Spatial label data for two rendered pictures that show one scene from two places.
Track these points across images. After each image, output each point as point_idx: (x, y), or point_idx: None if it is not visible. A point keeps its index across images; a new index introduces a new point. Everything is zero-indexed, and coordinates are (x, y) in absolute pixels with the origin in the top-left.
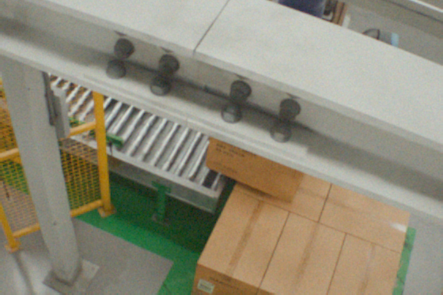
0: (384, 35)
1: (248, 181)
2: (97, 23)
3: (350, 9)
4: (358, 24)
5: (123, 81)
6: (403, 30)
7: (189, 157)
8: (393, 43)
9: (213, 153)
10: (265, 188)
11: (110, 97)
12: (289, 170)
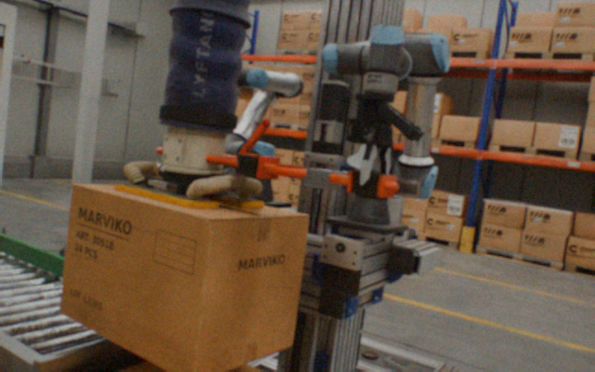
0: (416, 33)
1: (119, 330)
2: None
3: (468, 333)
4: (480, 345)
5: None
6: (558, 360)
7: (62, 332)
8: (434, 38)
9: (71, 265)
10: (145, 343)
11: (17, 270)
12: (183, 253)
